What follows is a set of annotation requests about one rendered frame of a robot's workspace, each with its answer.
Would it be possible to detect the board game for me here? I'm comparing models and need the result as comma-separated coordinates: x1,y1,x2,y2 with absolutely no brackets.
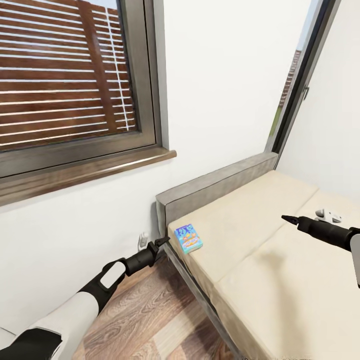
174,223,203,254

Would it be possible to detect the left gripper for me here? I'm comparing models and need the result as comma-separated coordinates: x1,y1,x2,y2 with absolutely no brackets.
134,237,170,270

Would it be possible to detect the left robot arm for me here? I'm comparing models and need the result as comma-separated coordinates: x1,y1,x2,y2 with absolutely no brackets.
0,232,170,360

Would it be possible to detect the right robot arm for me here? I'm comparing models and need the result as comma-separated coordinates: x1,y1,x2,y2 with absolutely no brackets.
281,208,360,288

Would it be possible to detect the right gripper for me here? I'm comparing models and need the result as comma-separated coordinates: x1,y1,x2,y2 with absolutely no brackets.
281,215,337,244

